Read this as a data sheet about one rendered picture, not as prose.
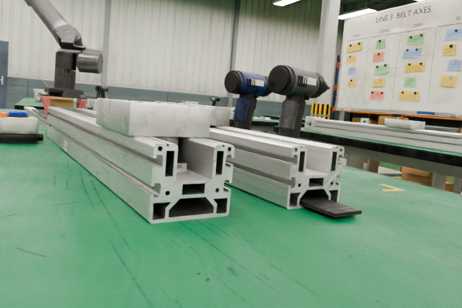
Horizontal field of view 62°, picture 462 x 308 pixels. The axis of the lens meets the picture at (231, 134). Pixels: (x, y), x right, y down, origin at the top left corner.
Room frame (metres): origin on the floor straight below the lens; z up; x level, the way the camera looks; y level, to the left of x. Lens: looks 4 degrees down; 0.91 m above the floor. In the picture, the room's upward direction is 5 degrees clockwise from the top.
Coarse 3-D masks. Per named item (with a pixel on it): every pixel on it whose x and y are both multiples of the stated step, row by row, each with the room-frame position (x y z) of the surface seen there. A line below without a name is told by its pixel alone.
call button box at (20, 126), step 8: (0, 120) 0.87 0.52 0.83; (8, 120) 0.88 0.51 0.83; (16, 120) 0.88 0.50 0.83; (24, 120) 0.89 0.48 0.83; (32, 120) 0.90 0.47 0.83; (0, 128) 0.87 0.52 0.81; (8, 128) 0.88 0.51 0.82; (16, 128) 0.88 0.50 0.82; (24, 128) 0.89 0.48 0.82; (32, 128) 0.90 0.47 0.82; (0, 136) 0.87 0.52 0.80; (8, 136) 0.88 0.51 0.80; (16, 136) 0.89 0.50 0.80; (24, 136) 0.89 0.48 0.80; (32, 136) 0.90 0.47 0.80; (40, 136) 0.94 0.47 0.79
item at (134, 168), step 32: (64, 128) 0.84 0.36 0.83; (96, 128) 0.60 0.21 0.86; (96, 160) 0.59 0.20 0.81; (128, 160) 0.46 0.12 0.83; (160, 160) 0.40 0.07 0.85; (192, 160) 0.48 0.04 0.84; (224, 160) 0.44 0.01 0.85; (128, 192) 0.45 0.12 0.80; (160, 192) 0.40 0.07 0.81; (192, 192) 0.43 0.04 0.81; (224, 192) 0.44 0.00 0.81
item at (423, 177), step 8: (56, 104) 3.02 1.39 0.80; (64, 104) 3.04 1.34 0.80; (72, 104) 3.07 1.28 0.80; (384, 120) 4.98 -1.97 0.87; (408, 168) 4.16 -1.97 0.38; (408, 176) 4.19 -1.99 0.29; (416, 176) 4.14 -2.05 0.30; (424, 176) 4.04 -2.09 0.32; (432, 176) 4.09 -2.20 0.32; (424, 184) 4.07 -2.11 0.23; (448, 184) 4.22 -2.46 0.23
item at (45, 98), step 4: (48, 92) 1.13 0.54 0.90; (52, 92) 1.12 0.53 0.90; (56, 92) 1.12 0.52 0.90; (40, 96) 1.11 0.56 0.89; (44, 96) 1.07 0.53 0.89; (48, 96) 1.09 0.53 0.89; (56, 96) 1.13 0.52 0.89; (60, 96) 1.13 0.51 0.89; (44, 100) 1.07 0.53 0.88; (48, 100) 1.08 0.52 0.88; (44, 104) 1.08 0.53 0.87; (48, 104) 1.08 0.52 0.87; (44, 108) 1.11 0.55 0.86; (48, 112) 1.09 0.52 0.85
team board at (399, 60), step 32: (448, 0) 3.21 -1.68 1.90; (352, 32) 4.18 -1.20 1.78; (384, 32) 3.78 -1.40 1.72; (416, 32) 3.46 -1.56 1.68; (448, 32) 3.18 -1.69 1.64; (352, 64) 4.13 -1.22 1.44; (384, 64) 3.73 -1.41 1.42; (416, 64) 3.42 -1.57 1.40; (448, 64) 3.15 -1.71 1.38; (352, 96) 4.08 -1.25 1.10; (384, 96) 3.70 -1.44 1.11; (416, 96) 3.38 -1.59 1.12; (448, 96) 3.12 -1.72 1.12
